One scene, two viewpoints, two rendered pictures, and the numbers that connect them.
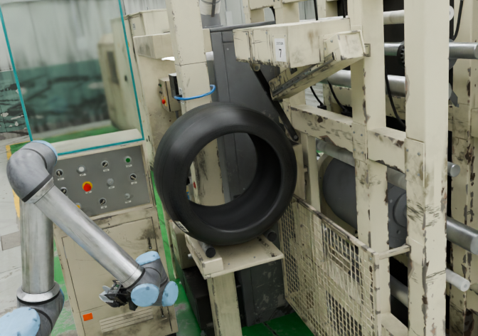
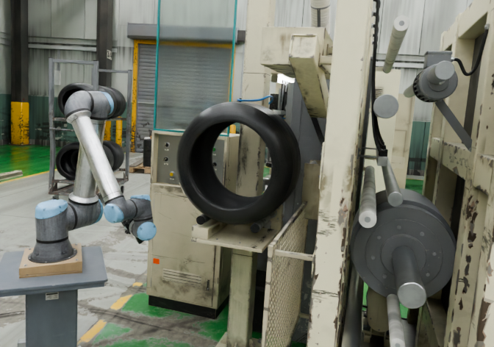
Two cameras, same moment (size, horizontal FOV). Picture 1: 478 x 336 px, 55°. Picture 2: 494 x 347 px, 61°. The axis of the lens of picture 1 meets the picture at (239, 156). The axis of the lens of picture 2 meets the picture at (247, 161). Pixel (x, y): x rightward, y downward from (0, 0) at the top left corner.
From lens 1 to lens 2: 1.17 m
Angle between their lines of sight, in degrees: 33
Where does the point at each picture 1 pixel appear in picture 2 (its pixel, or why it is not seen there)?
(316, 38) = (287, 42)
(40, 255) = (83, 170)
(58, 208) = (80, 130)
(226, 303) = (239, 292)
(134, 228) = not seen: hidden behind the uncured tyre
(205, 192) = (241, 184)
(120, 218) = not seen: hidden behind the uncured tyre
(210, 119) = (220, 107)
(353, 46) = (305, 48)
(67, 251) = (155, 204)
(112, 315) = (172, 268)
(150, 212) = not seen: hidden behind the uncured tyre
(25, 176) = (69, 104)
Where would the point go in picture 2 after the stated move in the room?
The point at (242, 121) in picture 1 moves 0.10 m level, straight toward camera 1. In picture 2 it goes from (243, 114) to (230, 113)
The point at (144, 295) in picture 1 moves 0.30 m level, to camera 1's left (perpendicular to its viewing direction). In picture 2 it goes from (109, 212) to (69, 200)
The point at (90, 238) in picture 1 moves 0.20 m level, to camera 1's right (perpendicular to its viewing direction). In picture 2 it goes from (92, 157) to (121, 162)
